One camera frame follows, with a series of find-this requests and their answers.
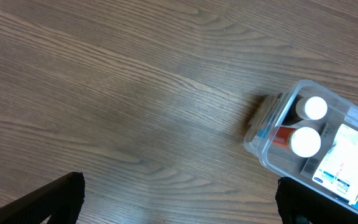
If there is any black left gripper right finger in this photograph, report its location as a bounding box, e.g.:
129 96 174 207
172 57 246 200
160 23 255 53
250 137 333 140
275 177 358 224

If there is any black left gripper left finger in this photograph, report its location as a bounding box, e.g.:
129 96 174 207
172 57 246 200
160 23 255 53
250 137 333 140
0 172 85 224

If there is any orange bottle white cap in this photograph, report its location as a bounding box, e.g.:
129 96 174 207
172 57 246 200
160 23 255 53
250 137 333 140
272 126 321 157

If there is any white medicine box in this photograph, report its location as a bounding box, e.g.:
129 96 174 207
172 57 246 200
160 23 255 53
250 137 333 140
312 124 358 202

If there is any black bottle white cap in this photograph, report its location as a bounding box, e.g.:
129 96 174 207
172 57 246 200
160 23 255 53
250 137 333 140
282 95 328 126

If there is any clear plastic container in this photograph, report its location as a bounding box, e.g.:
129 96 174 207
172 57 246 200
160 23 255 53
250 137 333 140
244 80 358 214

